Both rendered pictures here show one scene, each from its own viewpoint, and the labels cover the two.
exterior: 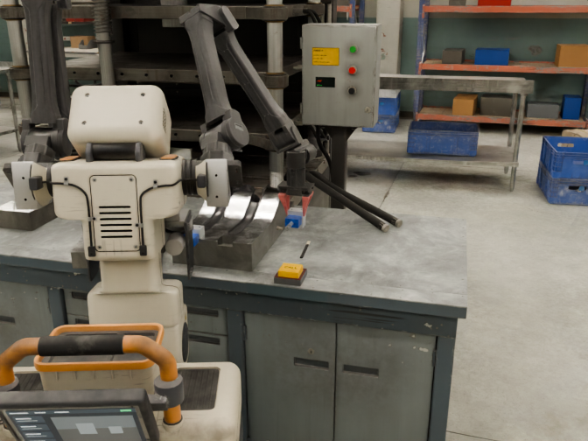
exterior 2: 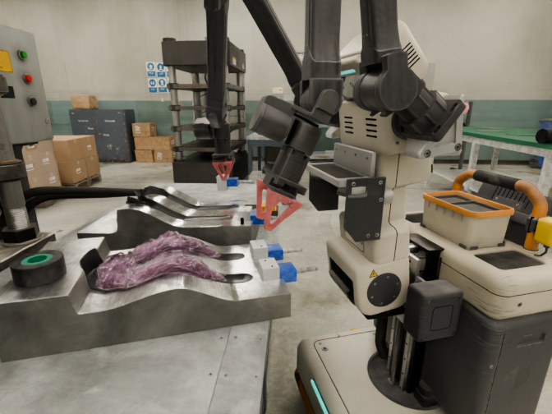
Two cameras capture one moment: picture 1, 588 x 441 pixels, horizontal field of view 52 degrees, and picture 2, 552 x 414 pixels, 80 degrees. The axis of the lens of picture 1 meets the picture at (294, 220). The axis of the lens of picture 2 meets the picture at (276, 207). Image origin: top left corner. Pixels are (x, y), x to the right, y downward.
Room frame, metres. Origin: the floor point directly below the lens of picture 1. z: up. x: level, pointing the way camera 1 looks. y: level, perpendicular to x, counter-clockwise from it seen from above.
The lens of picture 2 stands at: (1.84, 1.23, 1.21)
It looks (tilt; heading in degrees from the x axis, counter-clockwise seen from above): 17 degrees down; 258
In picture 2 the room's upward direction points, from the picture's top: straight up
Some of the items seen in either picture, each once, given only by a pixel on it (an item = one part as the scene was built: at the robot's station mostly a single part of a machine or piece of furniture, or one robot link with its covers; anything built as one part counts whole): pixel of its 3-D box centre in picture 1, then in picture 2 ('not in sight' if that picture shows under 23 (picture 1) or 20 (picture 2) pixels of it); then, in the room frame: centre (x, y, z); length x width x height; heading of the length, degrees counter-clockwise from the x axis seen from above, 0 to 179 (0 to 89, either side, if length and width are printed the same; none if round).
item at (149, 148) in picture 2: not in sight; (154, 142); (2.91, -6.49, 0.42); 0.86 x 0.33 x 0.83; 163
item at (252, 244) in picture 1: (238, 219); (177, 217); (1.94, 0.19, 0.87); 0.50 x 0.26 x 0.14; 165
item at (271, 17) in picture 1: (178, 24); not in sight; (2.93, 0.53, 1.45); 1.29 x 0.82 x 0.19; 75
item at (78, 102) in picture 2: not in sight; (84, 102); (4.29, -6.82, 1.26); 0.42 x 0.33 x 0.29; 163
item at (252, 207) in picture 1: (233, 206); (180, 203); (1.92, 0.20, 0.92); 0.35 x 0.16 x 0.09; 165
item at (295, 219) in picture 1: (292, 222); (235, 181); (1.73, 0.00, 0.93); 0.13 x 0.05 x 0.05; 164
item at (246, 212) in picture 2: (188, 241); (260, 218); (1.69, 0.32, 0.89); 0.13 x 0.05 x 0.05; 166
